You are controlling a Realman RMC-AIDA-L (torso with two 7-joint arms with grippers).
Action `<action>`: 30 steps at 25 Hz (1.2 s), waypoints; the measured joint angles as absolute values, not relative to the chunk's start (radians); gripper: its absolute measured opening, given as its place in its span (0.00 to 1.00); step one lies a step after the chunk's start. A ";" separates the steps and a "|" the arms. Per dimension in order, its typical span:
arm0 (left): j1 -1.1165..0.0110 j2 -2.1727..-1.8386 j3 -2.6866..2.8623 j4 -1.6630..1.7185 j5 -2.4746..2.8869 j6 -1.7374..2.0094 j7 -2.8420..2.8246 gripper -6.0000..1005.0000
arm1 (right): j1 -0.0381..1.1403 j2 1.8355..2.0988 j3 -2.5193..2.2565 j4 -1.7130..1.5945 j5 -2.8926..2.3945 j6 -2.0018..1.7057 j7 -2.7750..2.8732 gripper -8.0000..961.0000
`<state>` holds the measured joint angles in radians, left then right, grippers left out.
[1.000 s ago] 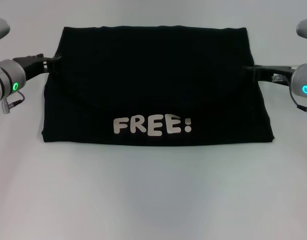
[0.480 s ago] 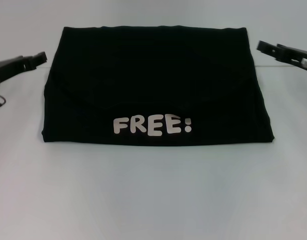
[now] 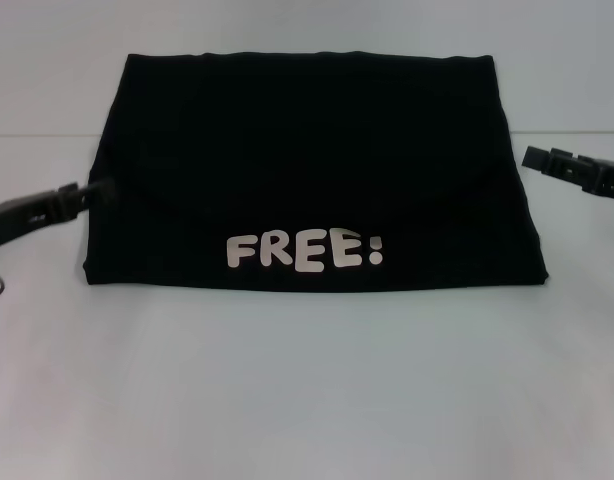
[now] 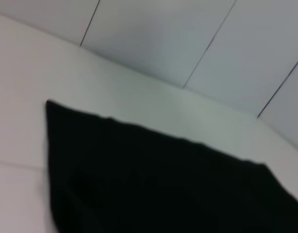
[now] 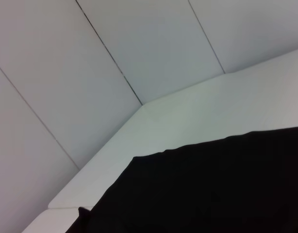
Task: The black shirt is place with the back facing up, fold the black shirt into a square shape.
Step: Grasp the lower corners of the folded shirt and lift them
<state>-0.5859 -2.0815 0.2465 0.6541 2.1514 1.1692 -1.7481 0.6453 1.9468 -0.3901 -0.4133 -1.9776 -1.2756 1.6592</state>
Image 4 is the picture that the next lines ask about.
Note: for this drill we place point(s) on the black t-shirt with FREE print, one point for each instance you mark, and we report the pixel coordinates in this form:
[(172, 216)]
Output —
[(151, 182)]

